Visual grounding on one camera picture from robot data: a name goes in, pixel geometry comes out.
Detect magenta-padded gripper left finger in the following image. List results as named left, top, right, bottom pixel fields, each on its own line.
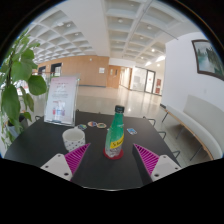
left=40, top=142, right=92, bottom=182

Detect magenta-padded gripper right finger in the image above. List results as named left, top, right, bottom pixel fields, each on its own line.
left=132, top=143, right=183, bottom=186

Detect green plastic drink bottle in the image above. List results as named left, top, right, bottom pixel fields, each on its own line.
left=104, top=105, right=126, bottom=158

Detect white dotted cup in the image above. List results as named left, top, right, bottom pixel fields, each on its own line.
left=61, top=127, right=86, bottom=153

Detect small blue printed card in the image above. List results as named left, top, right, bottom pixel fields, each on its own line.
left=126, top=127, right=138, bottom=136

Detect long white padded bench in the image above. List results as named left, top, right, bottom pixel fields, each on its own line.
left=161, top=94, right=224, bottom=161

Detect clear acrylic sign stand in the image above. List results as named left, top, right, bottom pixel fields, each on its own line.
left=43, top=74, right=80, bottom=127

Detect glass entrance doors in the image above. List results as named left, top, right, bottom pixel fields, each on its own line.
left=129, top=66, right=157, bottom=95

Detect potted green leafy plant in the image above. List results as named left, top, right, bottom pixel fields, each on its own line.
left=0, top=31, right=48, bottom=148

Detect dark-framed landscape picture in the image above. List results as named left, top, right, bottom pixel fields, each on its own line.
left=191, top=38, right=224, bottom=82

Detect group of ceiling lights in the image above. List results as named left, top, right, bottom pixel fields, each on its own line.
left=53, top=13, right=168, bottom=66

